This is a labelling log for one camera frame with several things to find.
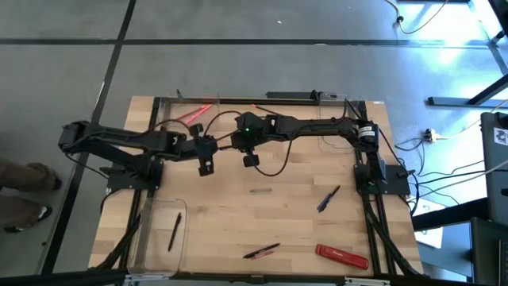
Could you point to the clear plastic bin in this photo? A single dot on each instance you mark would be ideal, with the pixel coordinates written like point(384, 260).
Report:
point(158, 262)
point(337, 151)
point(170, 109)

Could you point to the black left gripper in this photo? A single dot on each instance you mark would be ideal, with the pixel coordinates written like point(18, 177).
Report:
point(206, 146)

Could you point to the white paper sheet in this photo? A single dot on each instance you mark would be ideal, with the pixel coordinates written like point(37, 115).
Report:
point(430, 234)

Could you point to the black marker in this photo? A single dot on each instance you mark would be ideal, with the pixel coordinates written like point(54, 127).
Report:
point(262, 250)

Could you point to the bright blue pen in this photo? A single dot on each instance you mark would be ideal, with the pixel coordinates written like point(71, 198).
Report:
point(323, 203)

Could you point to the white power strip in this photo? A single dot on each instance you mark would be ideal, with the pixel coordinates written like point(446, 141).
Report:
point(429, 136)

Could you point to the black flat bar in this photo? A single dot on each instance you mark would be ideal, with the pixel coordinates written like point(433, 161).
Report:
point(291, 95)

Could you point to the red stapler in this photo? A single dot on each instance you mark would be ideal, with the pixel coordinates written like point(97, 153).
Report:
point(341, 256)

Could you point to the black pen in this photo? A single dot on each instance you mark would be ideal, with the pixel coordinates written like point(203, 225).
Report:
point(174, 232)

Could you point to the dark grey pen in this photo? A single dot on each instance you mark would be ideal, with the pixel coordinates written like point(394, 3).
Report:
point(260, 190)

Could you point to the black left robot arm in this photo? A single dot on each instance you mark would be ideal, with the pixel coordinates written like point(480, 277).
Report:
point(119, 137)

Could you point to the black pencil orange eraser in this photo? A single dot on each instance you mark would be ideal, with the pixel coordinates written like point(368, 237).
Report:
point(259, 107)

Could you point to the grey computer tower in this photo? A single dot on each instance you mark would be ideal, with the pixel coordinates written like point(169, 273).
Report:
point(496, 171)

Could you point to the red pencil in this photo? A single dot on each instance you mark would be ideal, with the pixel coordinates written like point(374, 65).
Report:
point(190, 113)

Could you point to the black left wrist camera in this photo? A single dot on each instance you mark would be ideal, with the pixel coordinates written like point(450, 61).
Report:
point(196, 129)

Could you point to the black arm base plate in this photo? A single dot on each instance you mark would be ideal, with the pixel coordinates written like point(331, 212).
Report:
point(135, 180)
point(397, 178)

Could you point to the black desk leg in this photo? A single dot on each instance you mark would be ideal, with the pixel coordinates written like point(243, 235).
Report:
point(468, 100)

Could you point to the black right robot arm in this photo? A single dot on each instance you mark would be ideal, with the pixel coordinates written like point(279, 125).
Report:
point(317, 125)

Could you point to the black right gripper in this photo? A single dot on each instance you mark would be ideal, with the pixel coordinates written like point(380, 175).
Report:
point(244, 143)

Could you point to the person's brown shoes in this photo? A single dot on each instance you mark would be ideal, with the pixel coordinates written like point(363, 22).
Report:
point(24, 178)

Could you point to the dark blue pen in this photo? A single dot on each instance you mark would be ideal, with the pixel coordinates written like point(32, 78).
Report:
point(332, 194)

